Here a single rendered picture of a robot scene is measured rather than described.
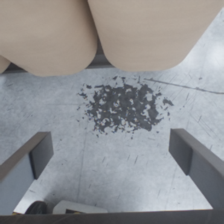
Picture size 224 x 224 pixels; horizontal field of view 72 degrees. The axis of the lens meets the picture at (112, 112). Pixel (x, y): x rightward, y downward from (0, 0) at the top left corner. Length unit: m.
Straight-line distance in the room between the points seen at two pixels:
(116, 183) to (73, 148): 0.31
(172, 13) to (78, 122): 0.73
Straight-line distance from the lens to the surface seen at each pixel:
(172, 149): 0.17
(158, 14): 0.46
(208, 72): 1.07
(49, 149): 0.17
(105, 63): 0.97
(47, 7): 0.50
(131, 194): 0.97
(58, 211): 0.93
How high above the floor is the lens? 0.91
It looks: 80 degrees down
